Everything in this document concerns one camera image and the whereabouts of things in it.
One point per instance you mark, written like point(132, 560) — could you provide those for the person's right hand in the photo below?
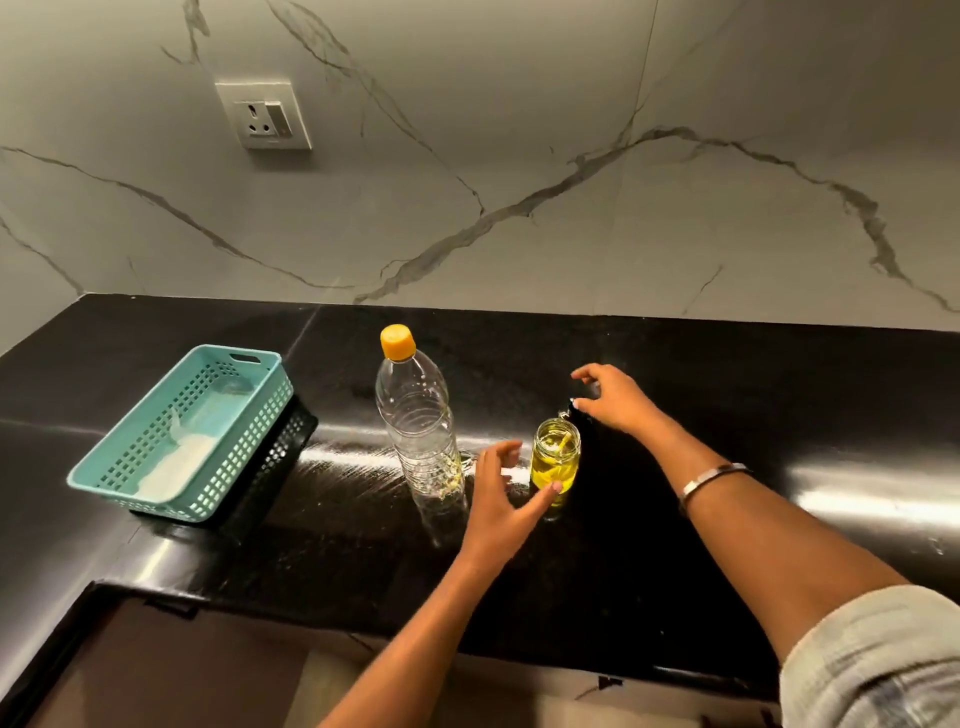
point(622, 403)

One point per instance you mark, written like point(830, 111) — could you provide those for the person's left hand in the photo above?
point(491, 517)

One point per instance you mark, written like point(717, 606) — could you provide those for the person's right thumb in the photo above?
point(589, 406)

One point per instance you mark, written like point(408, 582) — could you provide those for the person's left thumb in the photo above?
point(541, 502)

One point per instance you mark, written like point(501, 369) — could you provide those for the person's left forearm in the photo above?
point(420, 645)

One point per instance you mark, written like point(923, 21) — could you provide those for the person's right forearm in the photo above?
point(757, 540)

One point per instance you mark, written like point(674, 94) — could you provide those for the glass jar with yellow oil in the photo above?
point(553, 461)

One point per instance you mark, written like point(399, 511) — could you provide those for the clear plastic bottle orange cap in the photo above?
point(418, 427)

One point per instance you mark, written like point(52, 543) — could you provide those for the grey shirt sleeve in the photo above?
point(877, 660)

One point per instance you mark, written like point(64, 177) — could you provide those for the teal plastic basket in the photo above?
point(112, 469)

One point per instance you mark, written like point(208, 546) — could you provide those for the white wall socket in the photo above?
point(264, 114)

